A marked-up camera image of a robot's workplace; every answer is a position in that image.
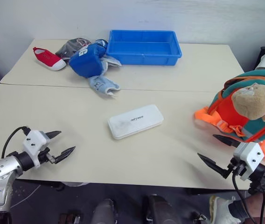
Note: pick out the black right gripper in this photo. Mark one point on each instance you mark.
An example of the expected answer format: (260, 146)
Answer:
(237, 166)

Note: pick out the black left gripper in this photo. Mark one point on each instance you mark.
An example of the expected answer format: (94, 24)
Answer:
(46, 156)

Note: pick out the green and orange backpack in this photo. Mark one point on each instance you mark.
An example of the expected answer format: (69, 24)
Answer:
(225, 112)

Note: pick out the white rectangular case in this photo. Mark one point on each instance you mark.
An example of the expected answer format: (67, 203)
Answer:
(134, 121)

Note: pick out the white sneaker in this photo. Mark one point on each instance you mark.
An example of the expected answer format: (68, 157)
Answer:
(223, 210)

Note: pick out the brown plush bear toy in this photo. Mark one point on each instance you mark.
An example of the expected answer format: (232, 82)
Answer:
(251, 102)

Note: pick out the light blue sock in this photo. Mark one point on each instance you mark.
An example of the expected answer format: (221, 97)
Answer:
(101, 85)

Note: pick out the red canvas shoe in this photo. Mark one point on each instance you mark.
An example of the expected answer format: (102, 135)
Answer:
(49, 59)

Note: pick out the dark grey cap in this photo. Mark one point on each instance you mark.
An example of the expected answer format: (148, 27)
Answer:
(70, 47)

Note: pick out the light blue white cloth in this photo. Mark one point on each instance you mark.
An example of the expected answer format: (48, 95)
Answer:
(111, 61)

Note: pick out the blue plastic tray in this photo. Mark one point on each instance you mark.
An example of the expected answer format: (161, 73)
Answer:
(144, 47)

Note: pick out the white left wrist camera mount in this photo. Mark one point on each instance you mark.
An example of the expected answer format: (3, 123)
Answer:
(33, 142)

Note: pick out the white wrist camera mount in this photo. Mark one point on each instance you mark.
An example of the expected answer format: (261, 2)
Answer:
(249, 155)
(33, 142)

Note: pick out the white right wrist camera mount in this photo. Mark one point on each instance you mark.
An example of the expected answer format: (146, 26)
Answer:
(249, 155)

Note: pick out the black table frame bar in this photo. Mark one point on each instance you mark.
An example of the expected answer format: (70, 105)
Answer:
(41, 184)

